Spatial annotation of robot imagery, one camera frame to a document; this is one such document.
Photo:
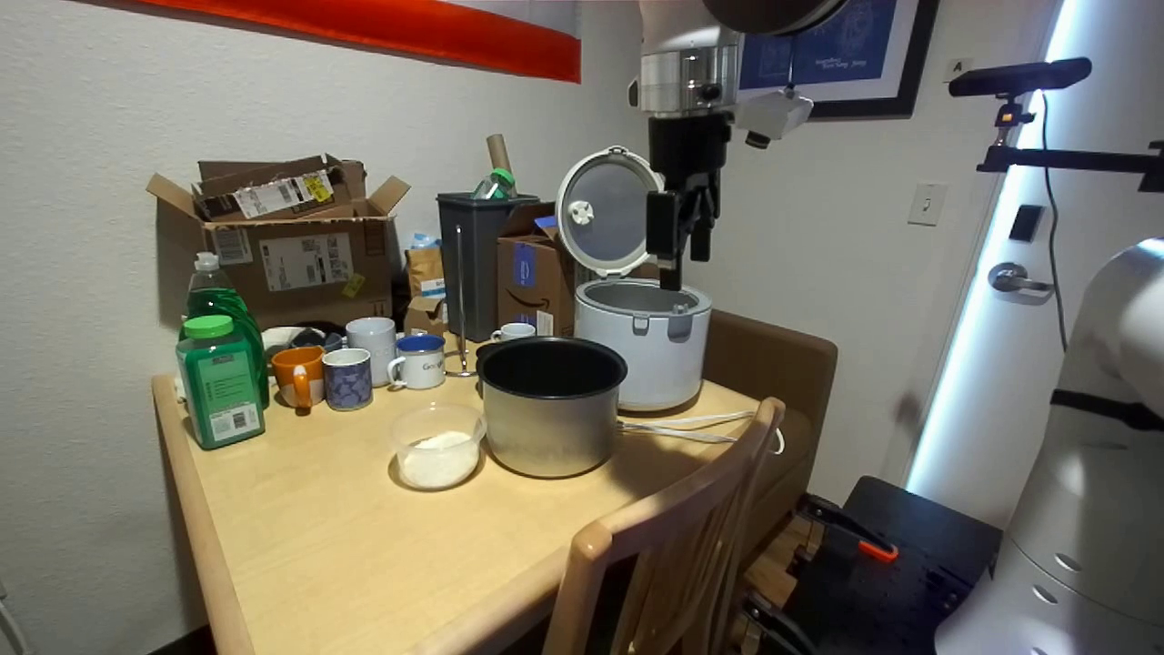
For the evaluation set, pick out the metal pot black interior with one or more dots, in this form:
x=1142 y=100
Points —
x=551 y=421

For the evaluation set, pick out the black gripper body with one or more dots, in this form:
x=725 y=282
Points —
x=690 y=147

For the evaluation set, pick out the white rice cooker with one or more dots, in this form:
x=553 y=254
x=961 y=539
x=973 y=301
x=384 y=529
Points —
x=641 y=349

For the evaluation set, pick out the blue patterned mug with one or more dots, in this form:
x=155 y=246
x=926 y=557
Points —
x=347 y=381

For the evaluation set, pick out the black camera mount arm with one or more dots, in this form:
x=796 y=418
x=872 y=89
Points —
x=1067 y=157

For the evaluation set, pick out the red wall banner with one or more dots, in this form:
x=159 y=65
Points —
x=401 y=26

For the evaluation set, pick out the framed blue picture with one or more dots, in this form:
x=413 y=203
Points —
x=858 y=49

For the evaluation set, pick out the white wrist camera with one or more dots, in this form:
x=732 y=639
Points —
x=773 y=118

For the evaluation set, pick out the open cardboard box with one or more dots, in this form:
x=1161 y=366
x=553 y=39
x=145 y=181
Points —
x=302 y=261

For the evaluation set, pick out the black door keypad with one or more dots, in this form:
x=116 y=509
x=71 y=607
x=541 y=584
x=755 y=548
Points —
x=1028 y=224

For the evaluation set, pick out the black camera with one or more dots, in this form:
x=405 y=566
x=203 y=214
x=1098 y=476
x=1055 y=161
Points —
x=1021 y=75

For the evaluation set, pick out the light wooden chair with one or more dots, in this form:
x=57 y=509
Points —
x=678 y=533

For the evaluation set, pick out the small tan carton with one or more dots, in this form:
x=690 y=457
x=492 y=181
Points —
x=425 y=279

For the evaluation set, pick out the green round bottle white cap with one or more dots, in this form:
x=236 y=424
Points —
x=216 y=294

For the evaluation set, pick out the dark brown wooden chair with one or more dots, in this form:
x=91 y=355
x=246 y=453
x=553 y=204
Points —
x=777 y=366

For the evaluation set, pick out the black trash bin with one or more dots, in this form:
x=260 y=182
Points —
x=470 y=269

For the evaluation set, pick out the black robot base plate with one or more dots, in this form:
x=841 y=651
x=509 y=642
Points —
x=922 y=548

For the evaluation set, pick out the brown shipping box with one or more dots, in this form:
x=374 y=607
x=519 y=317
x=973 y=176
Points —
x=533 y=284

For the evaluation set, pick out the white mug blue rim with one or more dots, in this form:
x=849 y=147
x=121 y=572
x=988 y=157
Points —
x=420 y=366

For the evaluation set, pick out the orange mug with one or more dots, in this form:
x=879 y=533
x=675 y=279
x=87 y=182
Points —
x=296 y=373

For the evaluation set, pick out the white rice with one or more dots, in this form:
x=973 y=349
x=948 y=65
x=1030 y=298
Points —
x=437 y=459

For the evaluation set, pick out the white light switch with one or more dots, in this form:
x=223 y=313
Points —
x=926 y=204

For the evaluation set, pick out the cardboard tube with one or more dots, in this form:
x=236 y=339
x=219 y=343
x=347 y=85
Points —
x=498 y=151

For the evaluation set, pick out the tall white mug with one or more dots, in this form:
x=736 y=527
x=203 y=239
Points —
x=373 y=339

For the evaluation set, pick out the green square soap bottle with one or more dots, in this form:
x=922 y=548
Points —
x=219 y=387

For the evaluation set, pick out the small white cup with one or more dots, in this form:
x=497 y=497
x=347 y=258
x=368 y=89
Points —
x=513 y=333

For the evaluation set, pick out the green bottle in bin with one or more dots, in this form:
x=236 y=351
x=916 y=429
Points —
x=497 y=189

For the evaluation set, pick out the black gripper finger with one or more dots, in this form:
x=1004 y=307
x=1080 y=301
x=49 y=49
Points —
x=662 y=242
x=704 y=230

